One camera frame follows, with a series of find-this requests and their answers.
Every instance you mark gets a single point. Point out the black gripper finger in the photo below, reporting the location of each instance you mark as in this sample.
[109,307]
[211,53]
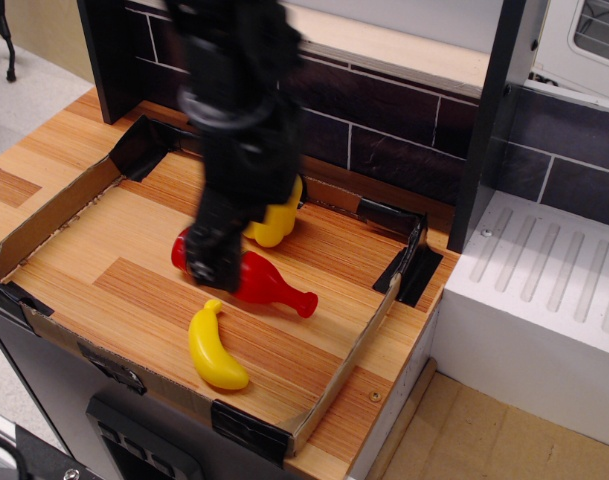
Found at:
[213,205]
[222,255]

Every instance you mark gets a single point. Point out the yellow toy banana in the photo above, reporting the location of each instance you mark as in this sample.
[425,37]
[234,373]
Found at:
[214,364]

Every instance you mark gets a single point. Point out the cardboard fence with black tape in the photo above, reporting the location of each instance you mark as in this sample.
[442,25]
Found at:
[95,247]

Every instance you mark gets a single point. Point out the white ribbed sink drainboard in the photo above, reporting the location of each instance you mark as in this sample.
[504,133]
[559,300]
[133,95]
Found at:
[524,316]

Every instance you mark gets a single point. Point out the black oven control panel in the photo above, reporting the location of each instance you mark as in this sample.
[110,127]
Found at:
[136,451]

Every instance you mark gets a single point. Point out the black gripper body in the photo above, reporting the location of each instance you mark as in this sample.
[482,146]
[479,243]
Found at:
[248,169]

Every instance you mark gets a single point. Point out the black vertical cabinet post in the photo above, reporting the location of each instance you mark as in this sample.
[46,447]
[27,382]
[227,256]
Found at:
[512,56]

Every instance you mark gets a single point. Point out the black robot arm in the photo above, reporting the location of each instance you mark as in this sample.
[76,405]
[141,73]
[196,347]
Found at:
[236,53]

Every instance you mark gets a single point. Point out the red hot sauce bottle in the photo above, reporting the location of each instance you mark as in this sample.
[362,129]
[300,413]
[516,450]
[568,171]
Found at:
[253,279]

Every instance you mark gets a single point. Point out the black left cabinet panel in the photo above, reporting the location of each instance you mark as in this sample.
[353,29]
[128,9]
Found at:
[110,48]

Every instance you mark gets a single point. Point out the white appliance with window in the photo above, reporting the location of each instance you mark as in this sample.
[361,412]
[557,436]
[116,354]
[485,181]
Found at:
[573,49]

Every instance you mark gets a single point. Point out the yellow toy bell pepper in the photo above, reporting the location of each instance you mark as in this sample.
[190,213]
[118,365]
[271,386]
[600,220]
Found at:
[279,220]

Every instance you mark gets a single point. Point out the light wooden shelf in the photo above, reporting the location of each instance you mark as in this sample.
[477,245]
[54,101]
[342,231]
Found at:
[447,67]

